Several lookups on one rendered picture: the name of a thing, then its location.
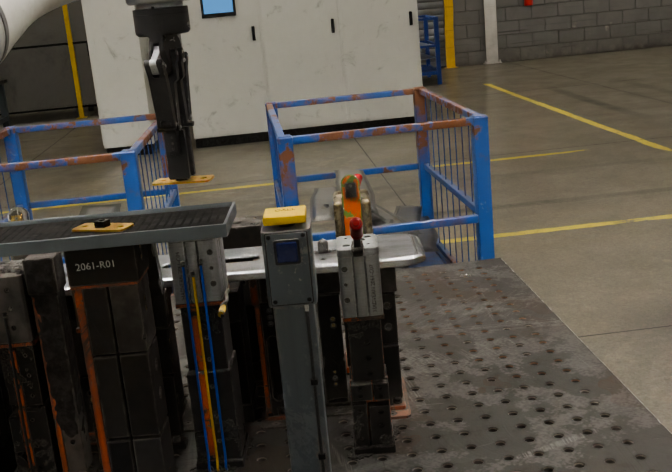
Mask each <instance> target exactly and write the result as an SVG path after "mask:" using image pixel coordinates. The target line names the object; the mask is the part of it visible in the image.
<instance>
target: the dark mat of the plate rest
mask: <svg viewBox="0 0 672 472"><path fill-rule="evenodd" d="M230 207H231V206H230ZM230 207H218V208H207V209H196V210H185V211H174V212H163V213H152V214H141V215H129V216H118V217H107V218H96V219H85V220H74V221H63V222H52V223H41V224H30V225H19V226H8V227H0V244H2V243H13V242H24V241H36V240H47V239H58V238H69V237H80V236H91V235H102V234H114V233H125V232H136V231H147V230H158V229H169V228H180V227H191V226H203V225H214V224H223V223H224V221H225V218H226V216H227V214H228V212H229V209H230ZM98 219H110V223H134V226H132V227H130V228H128V229H126V230H124V231H122V232H72V229H73V228H75V227H78V226H80V225H82V224H84V223H94V221H96V220H98Z"/></svg>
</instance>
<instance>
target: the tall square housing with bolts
mask: <svg viewBox="0 0 672 472"><path fill-rule="evenodd" d="M167 244H168V251H169V258H170V265H171V272H172V280H173V287H174V294H175V301H176V304H175V307H176V309H177V308H180V311H181V318H182V325H183V332H184V339H185V347H186V354H187V361H188V368H189V370H188V373H187V383H188V390H189V397H190V404H191V412H192V419H193V426H194V432H195V441H196V447H197V455H198V457H197V459H198V460H197V464H196V466H197V467H194V468H192V469H190V471H192V470H194V469H197V471H196V472H212V471H214V472H224V471H234V470H236V469H237V468H240V467H244V466H247V465H245V460H248V459H249V457H246V454H247V455H249V454H252V453H250V452H249V451H250V450H249V449H252V448H251V447H253V446H254V444H250V443H252V441H253V438H249V435H248V433H246V428H245V420H244V412H243V404H242V396H241V387H240V379H239V371H238V363H237V355H236V350H233V345H232V337H231V329H230V321H229V313H228V305H227V304H226V305H225V306H226V311H225V314H224V317H223V318H220V317H218V315H217V314H218V311H219V308H220V305H221V303H222V302H224V301H225V291H226V290H227V289H228V288H229V283H228V279H227V271H226V263H225V255H224V247H223V239H222V237H220V238H209V239H198V240H187V241H176V242H167ZM248 442H249V445H248ZM247 449H248V451H247Z"/></svg>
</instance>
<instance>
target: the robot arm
mask: <svg viewBox="0 0 672 472"><path fill-rule="evenodd" d="M74 1H76V0H0V64H1V63H2V61H3V60H4V59H5V57H6V56H7V54H8V53H9V52H10V50H11V49H12V47H13V46H14V44H15V43H16V42H17V41H18V39H19V38H20V37H21V36H22V34H23V33H24V32H25V31H26V29H27V28H28V27H29V26H30V25H31V24H32V23H33V22H34V21H35V20H37V19H38V18H39V17H41V16H43V15H44V14H46V13H48V12H50V11H52V10H54V9H56V8H58V7H61V6H63V5H66V4H68V3H71V2H74ZM183 1H186V0H125V2H126V4H127V5H128V6H133V5H136V9H137V10H133V11H132V14H133V21H134V28H135V34H136V36H138V37H148V38H149V52H148V57H149V60H144V68H145V71H146V73H147V76H148V80H149V85H150V90H151V95H152V100H153V105H154V110H155V115H156V121H157V127H158V129H157V131H158V133H162V132H163V134H164V142H165V149H166V157H167V164H168V172H169V179H170V180H175V179H189V178H191V175H195V174H196V170H195V163H194V156H193V148H192V141H191V134H190V127H189V126H194V121H189V120H192V111H191V98H190V86H189V74H188V57H189V55H188V53H187V52H184V51H183V48H182V47H181V43H180V40H179V37H178V34H182V33H187V32H189V31H190V20H189V12H188V5H184V6H183Z"/></svg>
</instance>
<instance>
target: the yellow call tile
mask: <svg viewBox="0 0 672 472"><path fill-rule="evenodd" d="M306 213H307V211H306V206H305V205H302V206H291V207H280V208H269V209H265V212H264V216H263V225H264V226H272V225H277V227H290V226H293V225H295V223H304V222H306Z"/></svg>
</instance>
